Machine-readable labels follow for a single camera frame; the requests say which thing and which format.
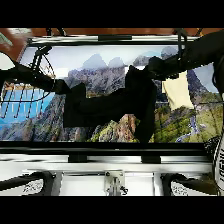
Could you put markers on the black garment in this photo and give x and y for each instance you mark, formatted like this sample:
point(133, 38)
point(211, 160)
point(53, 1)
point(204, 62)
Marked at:
point(133, 100)

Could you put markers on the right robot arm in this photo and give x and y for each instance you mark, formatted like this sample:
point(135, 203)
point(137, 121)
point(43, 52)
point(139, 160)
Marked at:
point(200, 50)

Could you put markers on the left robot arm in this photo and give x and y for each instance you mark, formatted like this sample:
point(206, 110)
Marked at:
point(23, 76)

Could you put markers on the cream garment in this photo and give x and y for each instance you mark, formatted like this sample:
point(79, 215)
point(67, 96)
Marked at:
point(178, 93)

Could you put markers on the silver frame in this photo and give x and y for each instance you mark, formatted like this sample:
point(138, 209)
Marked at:
point(100, 166)

